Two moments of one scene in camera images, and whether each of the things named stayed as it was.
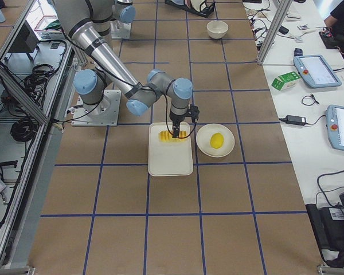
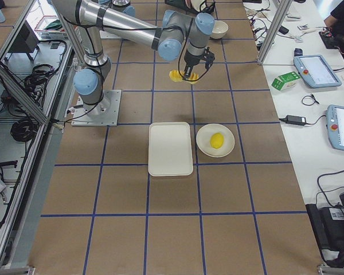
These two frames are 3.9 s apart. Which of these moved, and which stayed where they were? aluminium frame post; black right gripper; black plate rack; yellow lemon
Moved: black right gripper
Stayed: aluminium frame post; yellow lemon; black plate rack
